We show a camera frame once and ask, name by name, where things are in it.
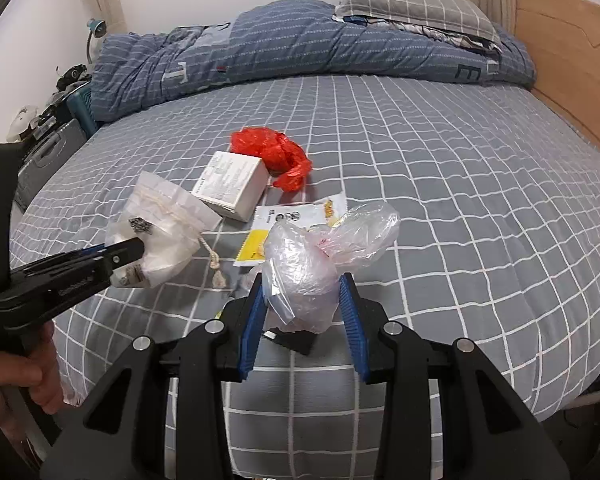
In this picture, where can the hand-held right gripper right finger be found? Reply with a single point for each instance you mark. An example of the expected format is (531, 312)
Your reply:
(354, 330)

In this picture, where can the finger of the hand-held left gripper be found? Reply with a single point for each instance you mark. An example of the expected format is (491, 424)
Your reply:
(87, 250)
(120, 257)

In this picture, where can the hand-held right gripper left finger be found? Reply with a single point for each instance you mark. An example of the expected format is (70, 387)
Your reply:
(252, 330)

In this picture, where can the clear plastic bag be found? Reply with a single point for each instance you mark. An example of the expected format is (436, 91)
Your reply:
(300, 270)

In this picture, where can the white yellow packet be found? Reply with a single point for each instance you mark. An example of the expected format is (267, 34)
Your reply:
(285, 215)

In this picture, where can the white printed carton box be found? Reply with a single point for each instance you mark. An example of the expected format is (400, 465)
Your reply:
(235, 180)

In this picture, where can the red plastic bag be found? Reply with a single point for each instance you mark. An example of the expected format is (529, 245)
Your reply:
(270, 150)

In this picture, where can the person's left hand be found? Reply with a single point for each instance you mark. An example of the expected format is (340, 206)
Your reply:
(35, 375)

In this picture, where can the grey suitcase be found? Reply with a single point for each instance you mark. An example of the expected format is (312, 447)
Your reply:
(50, 160)

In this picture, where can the teal suitcase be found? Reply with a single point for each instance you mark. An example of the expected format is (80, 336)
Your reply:
(82, 107)

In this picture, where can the bed with grey checked sheet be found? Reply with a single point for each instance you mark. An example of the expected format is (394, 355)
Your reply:
(455, 210)

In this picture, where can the dark clutter pile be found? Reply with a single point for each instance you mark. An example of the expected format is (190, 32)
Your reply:
(72, 77)

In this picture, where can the blue desk lamp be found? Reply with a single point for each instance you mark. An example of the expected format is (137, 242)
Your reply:
(96, 30)

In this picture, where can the blue striped quilt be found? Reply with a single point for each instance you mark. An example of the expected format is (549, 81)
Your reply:
(305, 45)

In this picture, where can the grey checked pillow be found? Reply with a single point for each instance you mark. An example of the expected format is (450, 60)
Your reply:
(410, 2)

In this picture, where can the wooden headboard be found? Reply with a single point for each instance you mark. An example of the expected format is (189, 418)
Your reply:
(570, 55)

